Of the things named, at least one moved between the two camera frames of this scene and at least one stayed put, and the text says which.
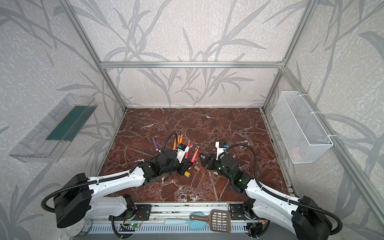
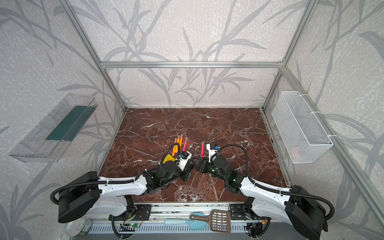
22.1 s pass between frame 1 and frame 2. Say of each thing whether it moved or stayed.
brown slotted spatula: stayed
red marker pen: moved
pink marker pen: moved
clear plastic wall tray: stayed
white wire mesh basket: stayed
